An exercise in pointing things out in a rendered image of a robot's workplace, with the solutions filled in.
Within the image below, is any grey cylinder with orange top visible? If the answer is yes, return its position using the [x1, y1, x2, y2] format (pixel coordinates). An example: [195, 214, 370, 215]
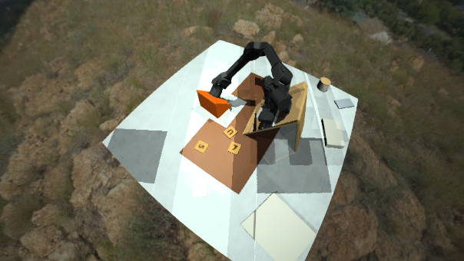
[317, 77, 331, 92]

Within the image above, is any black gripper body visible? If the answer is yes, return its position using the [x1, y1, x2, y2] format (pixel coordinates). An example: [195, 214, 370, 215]
[258, 95, 275, 124]

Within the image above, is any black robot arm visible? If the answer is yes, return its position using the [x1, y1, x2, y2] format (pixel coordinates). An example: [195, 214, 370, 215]
[207, 41, 293, 114]

